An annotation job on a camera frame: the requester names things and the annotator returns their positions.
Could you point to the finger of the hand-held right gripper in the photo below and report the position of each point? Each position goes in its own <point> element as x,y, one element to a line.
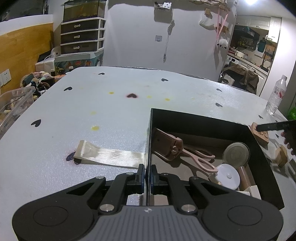
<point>275,126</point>
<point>289,141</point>

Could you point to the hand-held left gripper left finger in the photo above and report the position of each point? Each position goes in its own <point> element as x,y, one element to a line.
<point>140,177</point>

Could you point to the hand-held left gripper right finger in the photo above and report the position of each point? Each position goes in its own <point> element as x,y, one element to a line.
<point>153,178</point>

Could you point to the plain wooden wedge block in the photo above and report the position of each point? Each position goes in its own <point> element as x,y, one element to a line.
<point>281,155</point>

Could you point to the engraved wooden block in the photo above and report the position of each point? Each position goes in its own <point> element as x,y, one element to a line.
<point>261,135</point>

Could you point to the round metal tin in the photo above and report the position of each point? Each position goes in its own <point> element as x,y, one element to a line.
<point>236,154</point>

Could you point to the brown cylinder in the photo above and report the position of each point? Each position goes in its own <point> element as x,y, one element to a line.
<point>244,177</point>

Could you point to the cream block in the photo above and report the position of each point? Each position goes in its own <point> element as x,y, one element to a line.
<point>254,192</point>

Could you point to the black box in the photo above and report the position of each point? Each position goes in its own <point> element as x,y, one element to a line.
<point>198,129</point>

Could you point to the round white lid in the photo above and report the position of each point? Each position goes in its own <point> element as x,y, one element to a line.
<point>226,177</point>

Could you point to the green shopping bag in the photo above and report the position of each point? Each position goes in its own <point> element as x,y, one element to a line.
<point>291,114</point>

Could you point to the clear water bottle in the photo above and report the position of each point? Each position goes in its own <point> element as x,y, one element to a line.
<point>276,95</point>

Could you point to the cream satin ribbon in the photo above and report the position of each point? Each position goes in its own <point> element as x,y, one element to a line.
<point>108,155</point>

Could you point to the chair with brown jacket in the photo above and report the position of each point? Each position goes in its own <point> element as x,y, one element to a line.
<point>242,77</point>

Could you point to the white washing machine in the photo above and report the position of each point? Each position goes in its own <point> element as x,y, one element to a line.
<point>231,60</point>

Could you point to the teal jug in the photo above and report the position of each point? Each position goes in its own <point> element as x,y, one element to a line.
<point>262,45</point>

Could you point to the white plush sheep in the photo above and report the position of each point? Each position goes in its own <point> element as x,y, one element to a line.
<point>222,43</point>

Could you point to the pink hanging ribbons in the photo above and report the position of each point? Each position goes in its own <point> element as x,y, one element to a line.
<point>220,22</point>

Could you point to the white hanging bag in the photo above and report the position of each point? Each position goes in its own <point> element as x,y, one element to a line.
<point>206,20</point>

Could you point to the patterned cabinet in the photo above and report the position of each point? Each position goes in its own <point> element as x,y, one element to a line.
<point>76,63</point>

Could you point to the pile of stuffed toys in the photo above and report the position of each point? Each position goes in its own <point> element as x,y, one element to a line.
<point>38,80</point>

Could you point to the clear plastic bin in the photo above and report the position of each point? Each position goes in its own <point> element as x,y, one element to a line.
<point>13,104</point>

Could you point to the white drawer unit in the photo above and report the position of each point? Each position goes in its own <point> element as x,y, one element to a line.
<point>81,37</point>

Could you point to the glass fish tank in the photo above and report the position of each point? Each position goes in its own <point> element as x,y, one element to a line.
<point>83,10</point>

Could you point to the square wall hook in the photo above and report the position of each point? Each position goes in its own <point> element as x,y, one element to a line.
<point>158,38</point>

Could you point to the white wall socket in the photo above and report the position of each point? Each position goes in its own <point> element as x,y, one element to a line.
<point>5,77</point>

